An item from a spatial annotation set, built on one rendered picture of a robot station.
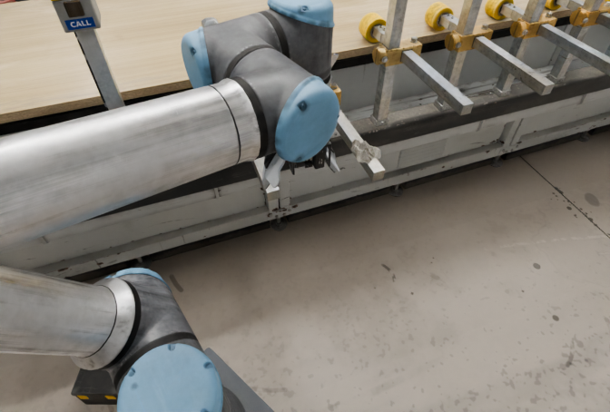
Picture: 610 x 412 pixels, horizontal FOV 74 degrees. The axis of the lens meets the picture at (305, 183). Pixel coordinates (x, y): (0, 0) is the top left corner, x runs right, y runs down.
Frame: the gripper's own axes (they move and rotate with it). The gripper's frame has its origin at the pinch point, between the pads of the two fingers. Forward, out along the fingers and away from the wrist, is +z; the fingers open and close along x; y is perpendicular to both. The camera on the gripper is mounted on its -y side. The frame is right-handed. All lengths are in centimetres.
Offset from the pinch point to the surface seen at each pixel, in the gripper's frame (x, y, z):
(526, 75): 69, -15, -2
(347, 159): 31, -40, 38
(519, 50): 90, -39, 6
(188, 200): -25, -39, 38
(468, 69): 92, -61, 25
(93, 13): -32, -35, -24
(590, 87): 133, -38, 28
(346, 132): 19.6, -19.8, 7.7
